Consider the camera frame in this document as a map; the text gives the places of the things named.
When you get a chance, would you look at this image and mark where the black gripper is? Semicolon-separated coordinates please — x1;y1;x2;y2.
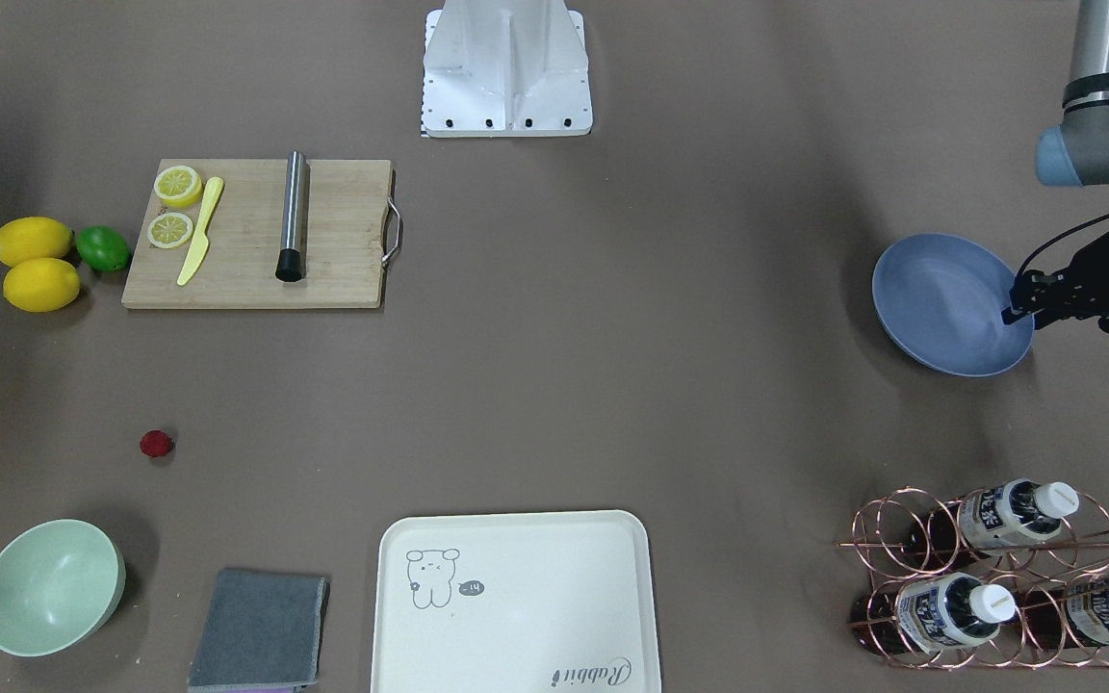
1000;233;1109;333

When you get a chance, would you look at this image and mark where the blue round plate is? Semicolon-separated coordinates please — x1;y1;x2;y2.
871;233;1035;378

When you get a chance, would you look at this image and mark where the cream rabbit tray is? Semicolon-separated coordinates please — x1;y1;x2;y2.
372;509;663;692

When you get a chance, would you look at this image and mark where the wooden cutting board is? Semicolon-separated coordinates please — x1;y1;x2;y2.
122;159;395;310

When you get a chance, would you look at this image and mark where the steel cylinder black tip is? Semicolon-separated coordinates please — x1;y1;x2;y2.
274;150;311;282

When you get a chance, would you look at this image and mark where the yellow plastic knife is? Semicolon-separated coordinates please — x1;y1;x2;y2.
175;176;225;288

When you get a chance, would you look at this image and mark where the grey folded cloth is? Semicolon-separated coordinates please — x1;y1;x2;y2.
189;569;327;692

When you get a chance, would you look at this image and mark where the lemon half slice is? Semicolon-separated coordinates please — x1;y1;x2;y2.
145;212;196;249
153;164;204;208

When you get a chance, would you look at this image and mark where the green lime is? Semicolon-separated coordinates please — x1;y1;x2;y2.
74;225;132;272

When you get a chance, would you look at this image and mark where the yellow lemon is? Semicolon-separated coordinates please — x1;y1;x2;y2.
3;256;81;313
0;216;74;268

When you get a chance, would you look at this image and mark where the green ceramic bowl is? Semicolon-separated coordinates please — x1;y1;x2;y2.
0;519;126;658

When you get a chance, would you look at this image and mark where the copper wire bottle rack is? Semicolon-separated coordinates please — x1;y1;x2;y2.
840;487;1109;671

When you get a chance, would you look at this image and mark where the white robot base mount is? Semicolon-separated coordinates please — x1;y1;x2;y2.
420;1;594;137

